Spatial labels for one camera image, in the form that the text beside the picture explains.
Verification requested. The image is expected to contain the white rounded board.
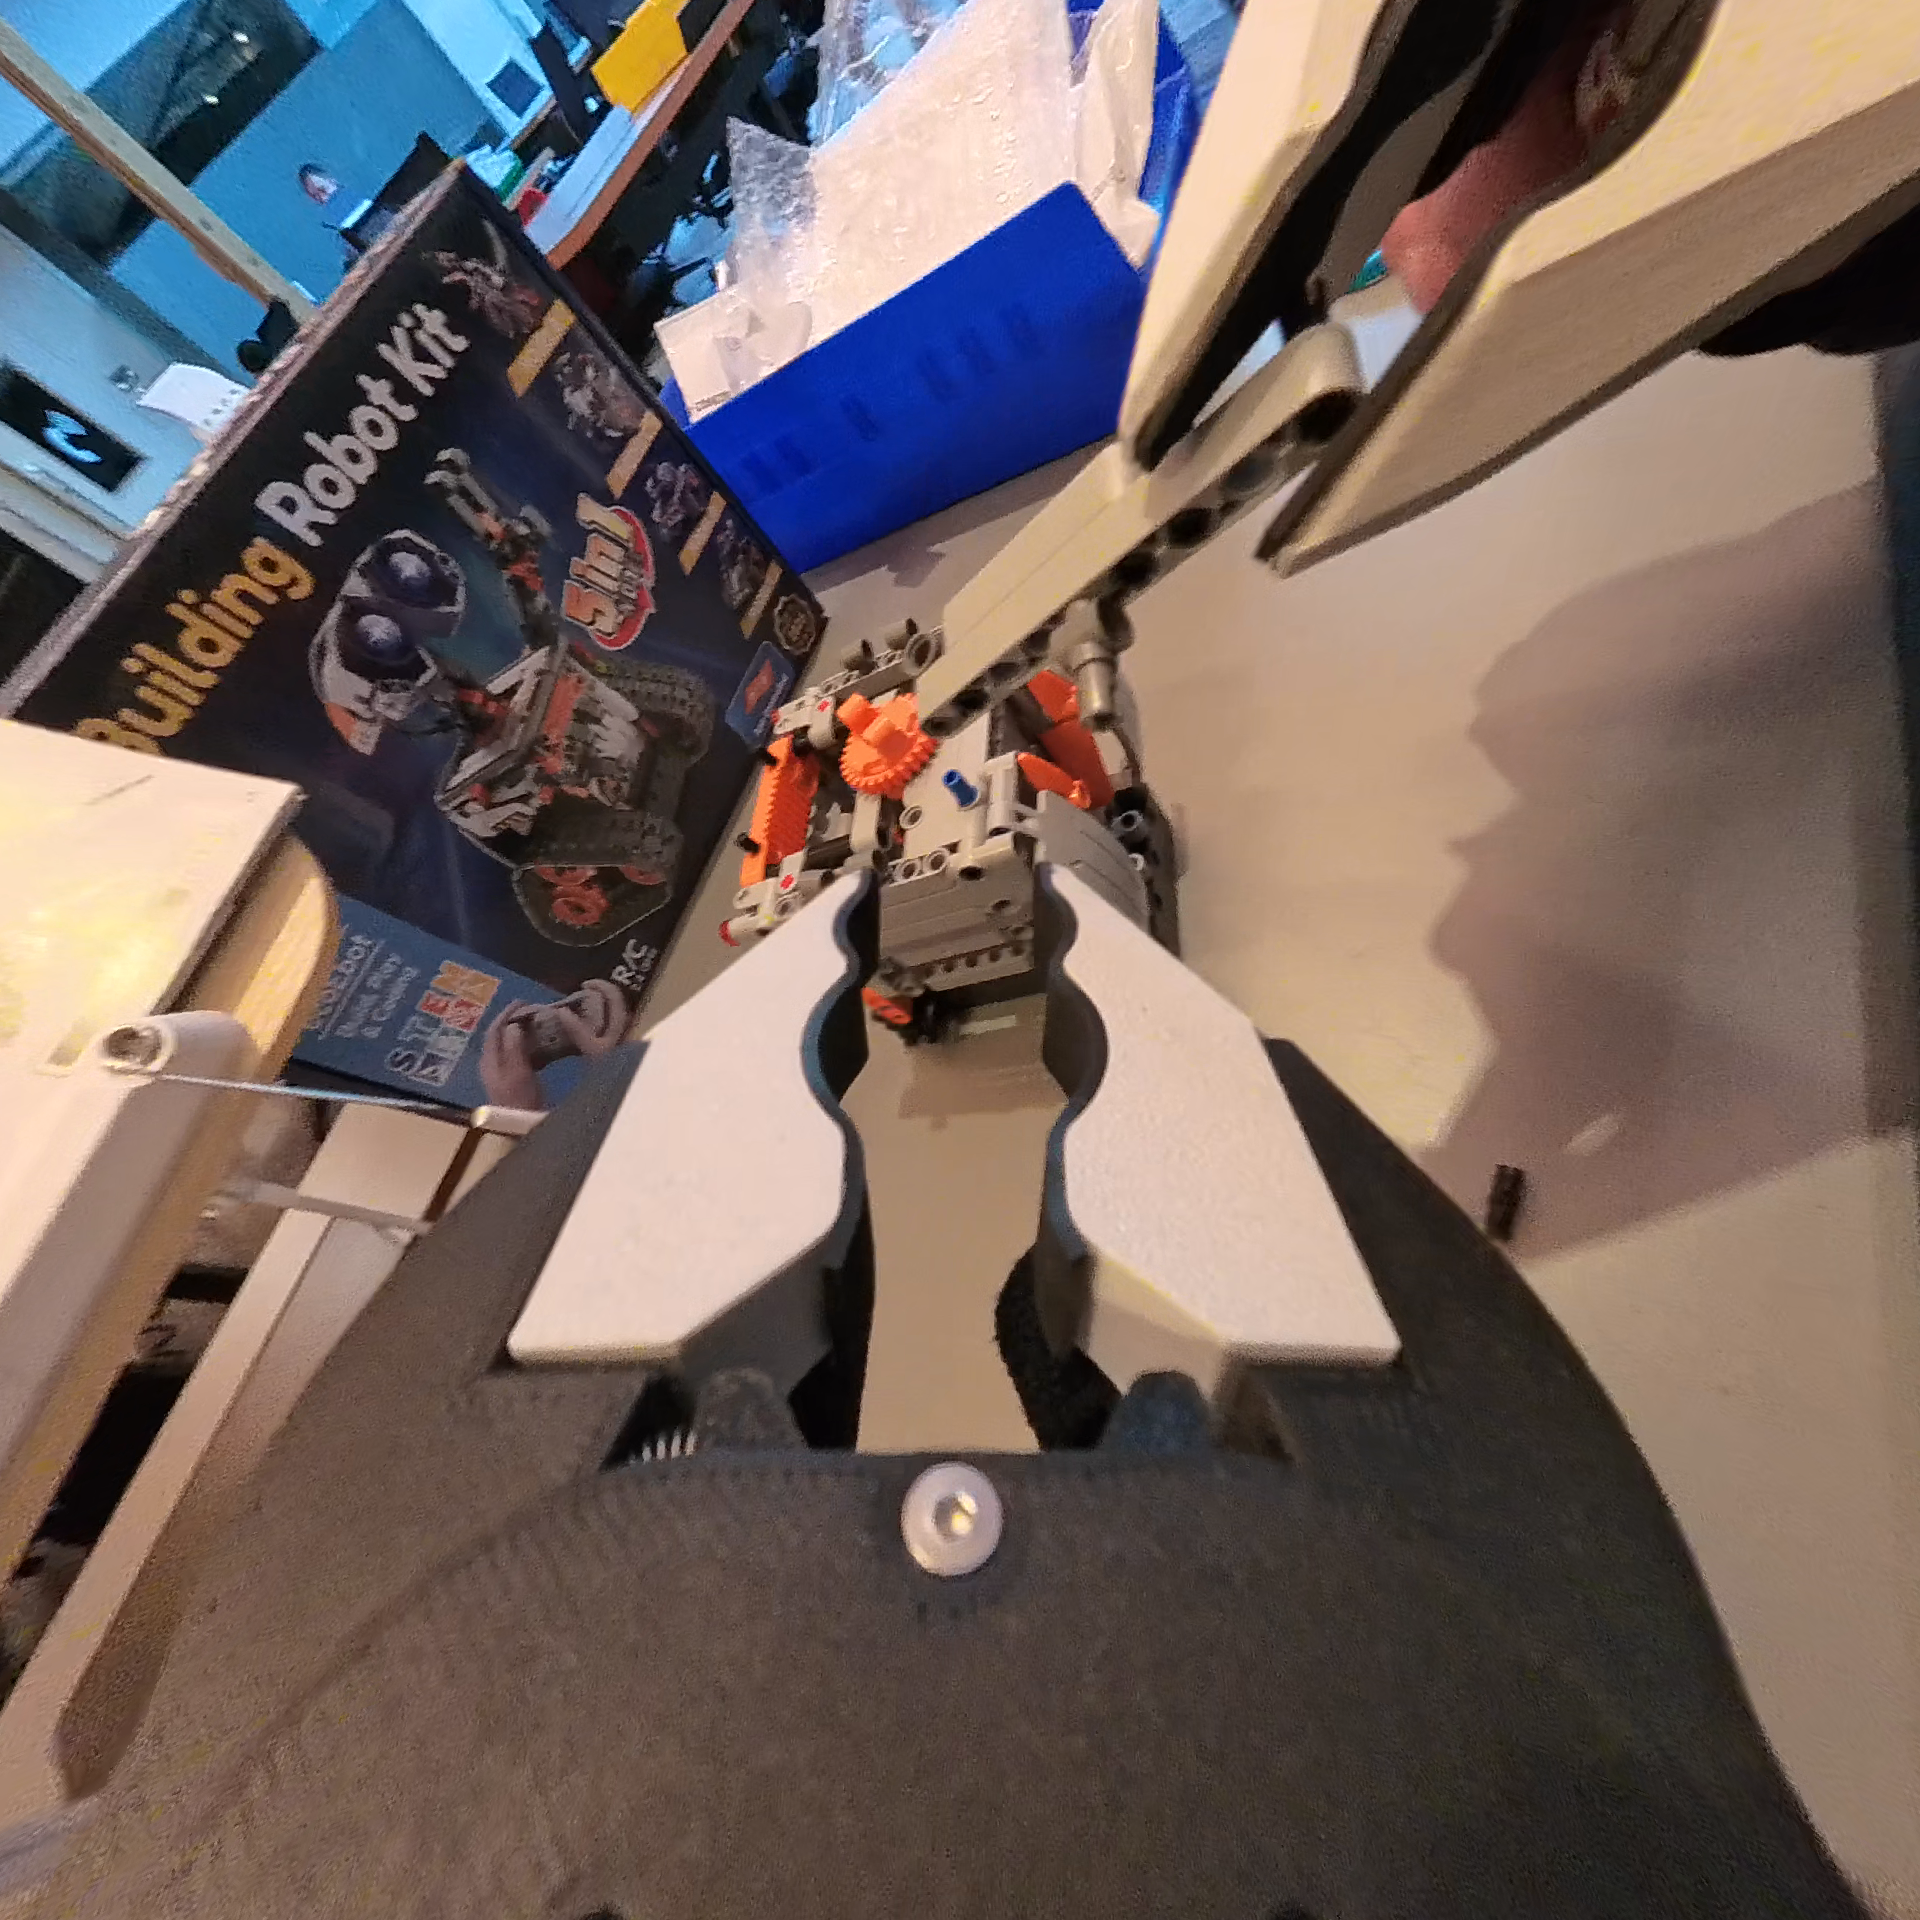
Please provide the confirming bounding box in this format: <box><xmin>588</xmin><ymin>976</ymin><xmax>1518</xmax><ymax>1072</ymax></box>
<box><xmin>46</xmin><ymin>1101</ymin><xmax>519</xmax><ymax>1801</ymax></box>

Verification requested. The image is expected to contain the person's right hand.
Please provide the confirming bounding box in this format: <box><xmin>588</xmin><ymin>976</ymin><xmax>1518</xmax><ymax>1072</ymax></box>
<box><xmin>1380</xmin><ymin>41</ymin><xmax>1617</xmax><ymax>303</ymax></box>

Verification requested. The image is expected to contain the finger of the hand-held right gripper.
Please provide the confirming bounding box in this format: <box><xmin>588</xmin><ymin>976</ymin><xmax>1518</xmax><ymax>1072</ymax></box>
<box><xmin>1120</xmin><ymin>0</ymin><xmax>1481</xmax><ymax>470</ymax></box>
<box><xmin>1256</xmin><ymin>0</ymin><xmax>1920</xmax><ymax>582</ymax></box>

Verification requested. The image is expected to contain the clear plastic wrap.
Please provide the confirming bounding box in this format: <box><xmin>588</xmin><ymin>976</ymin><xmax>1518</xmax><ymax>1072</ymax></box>
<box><xmin>652</xmin><ymin>0</ymin><xmax>1168</xmax><ymax>396</ymax></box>

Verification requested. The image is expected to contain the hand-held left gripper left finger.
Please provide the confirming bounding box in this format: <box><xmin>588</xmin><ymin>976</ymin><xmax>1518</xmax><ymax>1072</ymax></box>
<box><xmin>507</xmin><ymin>866</ymin><xmax>881</xmax><ymax>1394</ymax></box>

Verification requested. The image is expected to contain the printed toy box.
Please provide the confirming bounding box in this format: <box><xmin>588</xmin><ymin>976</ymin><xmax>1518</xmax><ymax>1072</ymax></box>
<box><xmin>0</xmin><ymin>164</ymin><xmax>829</xmax><ymax>1113</ymax></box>

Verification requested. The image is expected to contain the blue plastic bin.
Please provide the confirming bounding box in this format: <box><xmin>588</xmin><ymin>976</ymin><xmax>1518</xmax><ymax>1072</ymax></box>
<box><xmin>661</xmin><ymin>0</ymin><xmax>1208</xmax><ymax>578</ymax></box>

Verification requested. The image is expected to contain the light grey toy beam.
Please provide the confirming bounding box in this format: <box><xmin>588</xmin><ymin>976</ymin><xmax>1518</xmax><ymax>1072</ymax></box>
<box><xmin>911</xmin><ymin>292</ymin><xmax>1424</xmax><ymax>740</ymax></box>

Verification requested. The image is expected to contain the yellow box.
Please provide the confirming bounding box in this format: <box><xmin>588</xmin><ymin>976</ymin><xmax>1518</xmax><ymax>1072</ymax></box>
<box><xmin>590</xmin><ymin>0</ymin><xmax>711</xmax><ymax>109</ymax></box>

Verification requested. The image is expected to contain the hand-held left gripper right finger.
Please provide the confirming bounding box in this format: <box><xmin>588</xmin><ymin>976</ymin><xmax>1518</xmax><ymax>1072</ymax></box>
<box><xmin>1030</xmin><ymin>861</ymin><xmax>1404</xmax><ymax>1394</ymax></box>

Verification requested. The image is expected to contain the grey orange toy brick vehicle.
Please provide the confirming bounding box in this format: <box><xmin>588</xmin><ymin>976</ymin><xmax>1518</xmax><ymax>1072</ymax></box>
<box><xmin>727</xmin><ymin>614</ymin><xmax>1187</xmax><ymax>1052</ymax></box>

